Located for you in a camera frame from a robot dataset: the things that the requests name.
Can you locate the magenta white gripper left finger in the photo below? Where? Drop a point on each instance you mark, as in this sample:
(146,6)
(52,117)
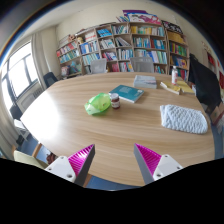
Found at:
(75,167)

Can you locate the small red-lidded jar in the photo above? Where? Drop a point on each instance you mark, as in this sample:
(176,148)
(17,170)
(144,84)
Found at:
(115,101)

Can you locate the grey mesh chair right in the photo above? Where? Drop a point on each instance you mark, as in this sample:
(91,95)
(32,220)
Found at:
(142,64)

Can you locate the white folded towel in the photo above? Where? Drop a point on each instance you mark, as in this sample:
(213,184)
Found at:
(183,119)

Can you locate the white plastic bottle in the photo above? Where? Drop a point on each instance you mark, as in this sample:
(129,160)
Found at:
(174,75)

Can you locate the grey mesh chair left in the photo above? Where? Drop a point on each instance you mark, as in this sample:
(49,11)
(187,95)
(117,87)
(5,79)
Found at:
(98,66)

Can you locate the teal book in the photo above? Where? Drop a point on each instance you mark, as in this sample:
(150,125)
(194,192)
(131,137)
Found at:
(127,93)

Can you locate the green plastic bag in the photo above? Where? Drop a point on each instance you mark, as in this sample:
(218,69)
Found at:
(98,103)

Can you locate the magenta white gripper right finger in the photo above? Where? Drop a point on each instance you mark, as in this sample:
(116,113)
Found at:
(154,166)

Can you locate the yellow booklet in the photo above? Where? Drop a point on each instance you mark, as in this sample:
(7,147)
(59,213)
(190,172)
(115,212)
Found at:
(180,87)

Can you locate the wooden bookshelf with books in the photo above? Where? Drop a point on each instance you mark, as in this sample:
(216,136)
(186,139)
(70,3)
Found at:
(119,42)

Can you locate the grey mesh chair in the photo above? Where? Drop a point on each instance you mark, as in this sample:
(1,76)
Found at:
(142,64)
(98,66)

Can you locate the dark blue office chair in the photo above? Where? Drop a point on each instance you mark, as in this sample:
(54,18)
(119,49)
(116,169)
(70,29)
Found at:
(49,79)

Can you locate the grey white book stack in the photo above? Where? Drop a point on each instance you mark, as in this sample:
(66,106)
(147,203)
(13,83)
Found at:
(145,81)

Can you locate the window with dark frame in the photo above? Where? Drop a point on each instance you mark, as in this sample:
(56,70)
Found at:
(19,73)

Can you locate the yellow green chair seat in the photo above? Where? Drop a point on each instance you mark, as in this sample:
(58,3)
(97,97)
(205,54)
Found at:
(30,160)

